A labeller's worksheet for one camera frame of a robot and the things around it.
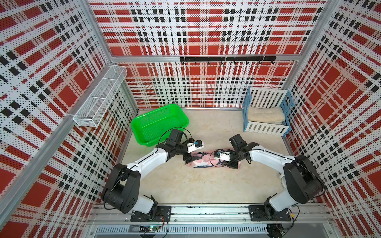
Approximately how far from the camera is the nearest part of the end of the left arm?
65cm

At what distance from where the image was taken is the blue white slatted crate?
1034mm

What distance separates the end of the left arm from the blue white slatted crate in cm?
51
